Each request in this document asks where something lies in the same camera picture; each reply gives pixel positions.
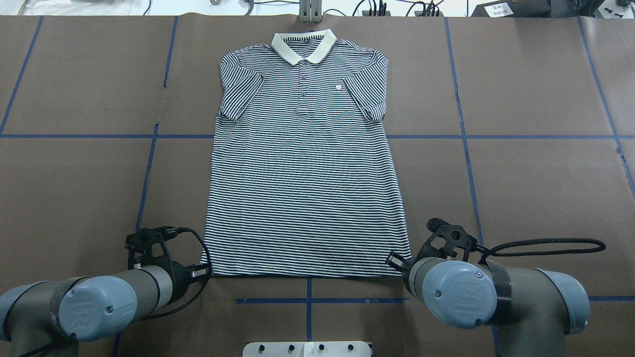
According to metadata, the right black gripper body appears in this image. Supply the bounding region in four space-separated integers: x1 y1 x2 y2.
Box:
386 218 478 275

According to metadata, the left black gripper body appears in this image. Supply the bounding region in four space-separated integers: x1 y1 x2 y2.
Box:
125 226 213 303

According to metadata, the navy white striped polo shirt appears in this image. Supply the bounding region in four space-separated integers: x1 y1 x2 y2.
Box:
200 29 411 278

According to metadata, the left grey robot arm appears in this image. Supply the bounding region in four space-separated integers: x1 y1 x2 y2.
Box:
1 226 213 357

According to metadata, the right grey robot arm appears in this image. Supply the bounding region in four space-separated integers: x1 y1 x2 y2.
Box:
386 218 606 357

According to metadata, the grey box with label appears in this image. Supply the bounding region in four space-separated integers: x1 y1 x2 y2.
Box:
469 0 551 18

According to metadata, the black power strip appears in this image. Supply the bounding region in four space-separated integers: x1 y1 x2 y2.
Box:
362 4 391 17

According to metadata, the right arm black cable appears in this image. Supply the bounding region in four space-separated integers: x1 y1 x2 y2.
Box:
474 238 607 263

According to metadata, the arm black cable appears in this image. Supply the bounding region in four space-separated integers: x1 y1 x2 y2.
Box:
144 226 213 320
474 238 607 263

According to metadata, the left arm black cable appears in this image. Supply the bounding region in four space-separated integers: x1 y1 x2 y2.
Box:
144 226 213 320

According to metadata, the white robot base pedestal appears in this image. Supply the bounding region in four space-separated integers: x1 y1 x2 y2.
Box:
242 341 374 357

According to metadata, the aluminium frame post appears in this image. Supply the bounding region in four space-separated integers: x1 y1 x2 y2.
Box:
298 0 323 23

